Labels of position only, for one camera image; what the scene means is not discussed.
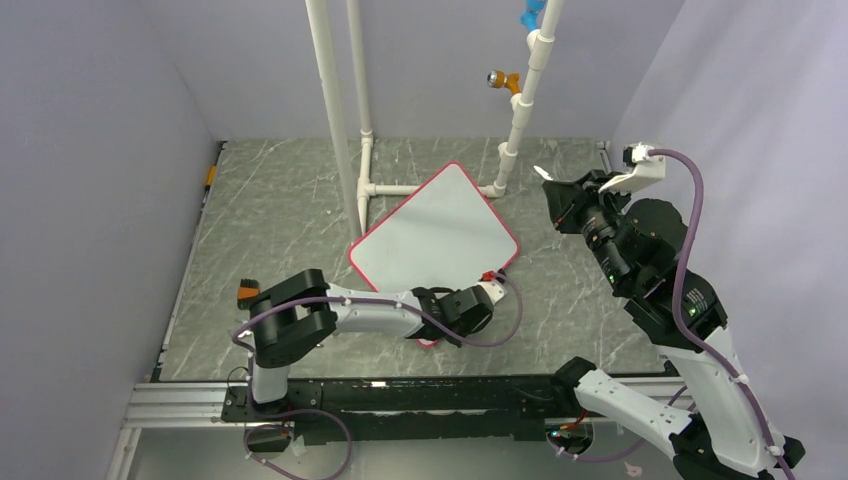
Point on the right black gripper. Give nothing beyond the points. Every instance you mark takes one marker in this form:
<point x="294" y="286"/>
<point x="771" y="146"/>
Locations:
<point x="565" y="199"/>

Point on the red-framed whiteboard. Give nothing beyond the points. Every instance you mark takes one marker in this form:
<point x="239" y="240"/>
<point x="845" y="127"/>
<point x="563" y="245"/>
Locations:
<point x="445" y="234"/>

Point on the white marker pen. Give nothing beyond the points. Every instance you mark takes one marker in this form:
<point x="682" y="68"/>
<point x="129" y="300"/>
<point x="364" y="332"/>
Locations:
<point x="545" y="175"/>

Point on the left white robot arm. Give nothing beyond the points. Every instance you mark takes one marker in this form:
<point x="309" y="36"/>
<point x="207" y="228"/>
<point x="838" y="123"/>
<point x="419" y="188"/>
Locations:
<point x="290" y="319"/>

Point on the orange nozzle fitting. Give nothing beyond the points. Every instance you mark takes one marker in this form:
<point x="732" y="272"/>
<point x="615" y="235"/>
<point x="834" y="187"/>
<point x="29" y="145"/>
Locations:
<point x="498" y="79"/>

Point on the blue pipe fitting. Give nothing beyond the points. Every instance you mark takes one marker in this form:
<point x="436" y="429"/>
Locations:
<point x="529" y="17"/>

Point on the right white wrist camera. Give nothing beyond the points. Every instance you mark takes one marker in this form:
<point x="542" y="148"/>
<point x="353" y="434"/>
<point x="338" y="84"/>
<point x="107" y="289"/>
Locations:
<point x="644" y="169"/>

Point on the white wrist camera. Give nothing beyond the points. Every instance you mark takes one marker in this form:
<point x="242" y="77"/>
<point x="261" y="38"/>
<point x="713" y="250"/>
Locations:
<point x="493" y="286"/>
<point x="644" y="169"/>

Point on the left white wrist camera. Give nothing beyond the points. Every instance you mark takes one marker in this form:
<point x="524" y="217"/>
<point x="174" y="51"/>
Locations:
<point x="493" y="286"/>

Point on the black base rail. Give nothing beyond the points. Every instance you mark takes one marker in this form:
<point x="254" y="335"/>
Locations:
<point x="521" y="407"/>

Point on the orange wall clip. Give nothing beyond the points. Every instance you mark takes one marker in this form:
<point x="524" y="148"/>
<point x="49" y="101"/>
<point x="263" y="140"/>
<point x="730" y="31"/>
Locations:
<point x="210" y="176"/>

